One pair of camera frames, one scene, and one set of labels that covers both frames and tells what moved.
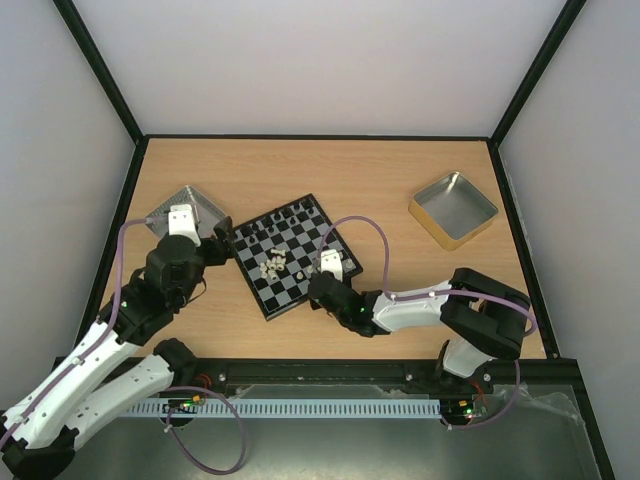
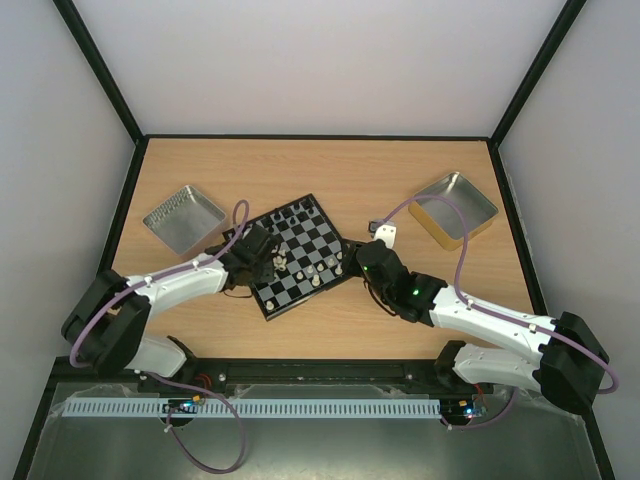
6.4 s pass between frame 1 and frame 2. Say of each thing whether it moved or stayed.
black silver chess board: stayed
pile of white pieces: stayed
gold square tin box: stayed
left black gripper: moved
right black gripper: moved
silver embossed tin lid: stayed
